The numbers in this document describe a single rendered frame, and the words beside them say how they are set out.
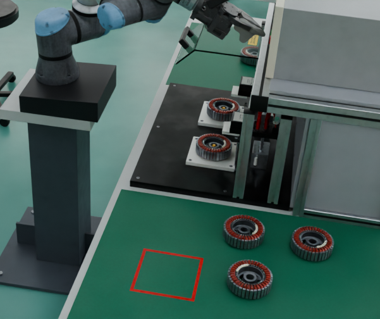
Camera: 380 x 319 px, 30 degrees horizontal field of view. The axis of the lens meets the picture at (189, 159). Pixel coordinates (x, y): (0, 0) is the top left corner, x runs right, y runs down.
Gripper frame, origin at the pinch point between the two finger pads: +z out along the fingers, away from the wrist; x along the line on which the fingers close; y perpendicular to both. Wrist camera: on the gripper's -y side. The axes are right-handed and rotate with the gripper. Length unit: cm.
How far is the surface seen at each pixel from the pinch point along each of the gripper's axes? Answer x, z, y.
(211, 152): 9.3, 6.6, 38.0
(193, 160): 10.0, 3.4, 43.1
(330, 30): 14.4, 12.2, -15.2
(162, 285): 62, 5, 46
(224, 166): 10.9, 12.0, 39.1
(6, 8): -135, -95, 114
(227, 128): 4.6, 7.1, 30.5
